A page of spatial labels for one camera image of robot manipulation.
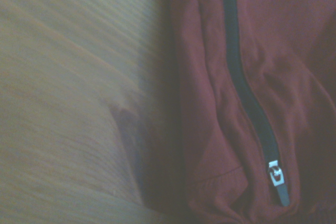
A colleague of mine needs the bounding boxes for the rust red shorts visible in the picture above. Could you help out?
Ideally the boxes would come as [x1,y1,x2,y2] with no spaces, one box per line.
[162,0,336,224]

